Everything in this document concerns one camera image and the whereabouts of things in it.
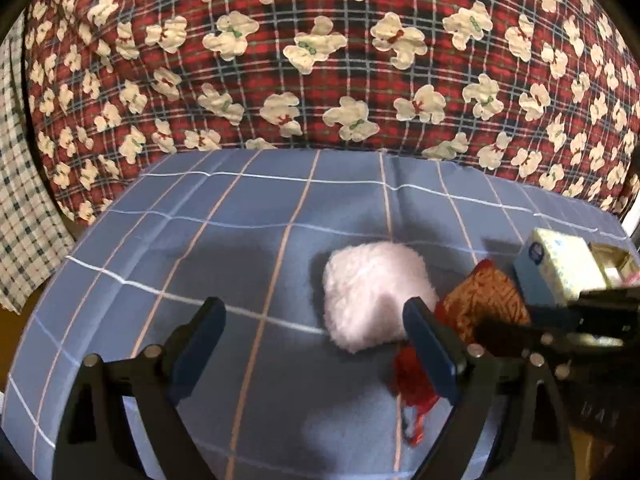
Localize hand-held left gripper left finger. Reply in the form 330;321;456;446
52;296;227;480

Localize blue checked bed sheet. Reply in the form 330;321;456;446
10;149;633;480

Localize beige checkered hanging cloth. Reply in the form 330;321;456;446
0;10;76;316

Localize gold rectangular tin box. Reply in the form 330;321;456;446
587;241;640;291

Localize white fluffy pillow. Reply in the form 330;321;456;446
321;241;441;356

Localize red plaid bear print blanket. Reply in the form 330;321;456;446
25;0;640;223

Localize yellow patterned tissue pack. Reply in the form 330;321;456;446
512;227;608;311

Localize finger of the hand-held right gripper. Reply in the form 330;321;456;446
567;286;640;333
472;321;581;356

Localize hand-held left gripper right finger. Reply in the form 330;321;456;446
402;297;576;480

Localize red ribbon bow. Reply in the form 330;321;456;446
392;342;441;446

